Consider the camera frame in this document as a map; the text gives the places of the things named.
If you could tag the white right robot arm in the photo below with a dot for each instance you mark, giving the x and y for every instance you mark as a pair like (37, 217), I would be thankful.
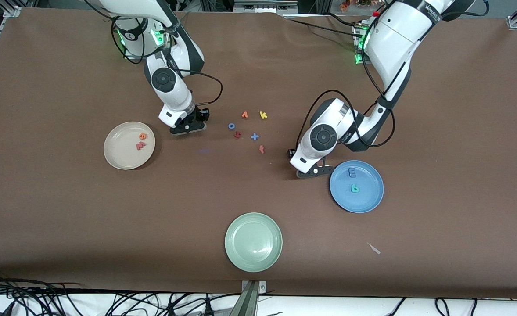
(164, 80)

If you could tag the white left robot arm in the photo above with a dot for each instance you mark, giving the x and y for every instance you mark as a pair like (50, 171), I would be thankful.
(394, 39)

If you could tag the light brown plate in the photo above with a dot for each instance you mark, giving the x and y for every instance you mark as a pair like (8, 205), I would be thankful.
(120, 153)

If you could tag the silver corner bracket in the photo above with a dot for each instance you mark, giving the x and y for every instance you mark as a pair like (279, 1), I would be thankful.
(263, 287)

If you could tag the blue letter E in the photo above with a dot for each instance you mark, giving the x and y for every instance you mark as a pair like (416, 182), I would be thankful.
(352, 173)

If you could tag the white paper scrap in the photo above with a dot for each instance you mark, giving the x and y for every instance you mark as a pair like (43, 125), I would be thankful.
(375, 249)

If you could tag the grey equipment box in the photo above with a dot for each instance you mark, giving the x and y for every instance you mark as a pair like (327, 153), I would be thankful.
(263, 5)

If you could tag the aluminium profile post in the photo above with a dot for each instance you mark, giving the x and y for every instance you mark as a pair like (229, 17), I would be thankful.
(249, 303)

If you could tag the blue plate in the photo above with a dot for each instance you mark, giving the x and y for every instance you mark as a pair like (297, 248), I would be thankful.
(364, 202)

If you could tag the orange background clutter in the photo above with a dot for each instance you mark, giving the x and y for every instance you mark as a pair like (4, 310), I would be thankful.
(346, 4)

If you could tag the pink letter W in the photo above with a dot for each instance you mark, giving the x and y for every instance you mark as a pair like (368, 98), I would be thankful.
(141, 146)

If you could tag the teal letter b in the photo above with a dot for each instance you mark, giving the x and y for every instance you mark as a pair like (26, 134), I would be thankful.
(353, 187)

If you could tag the green plate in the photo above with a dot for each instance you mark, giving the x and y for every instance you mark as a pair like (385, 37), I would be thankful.
(253, 242)

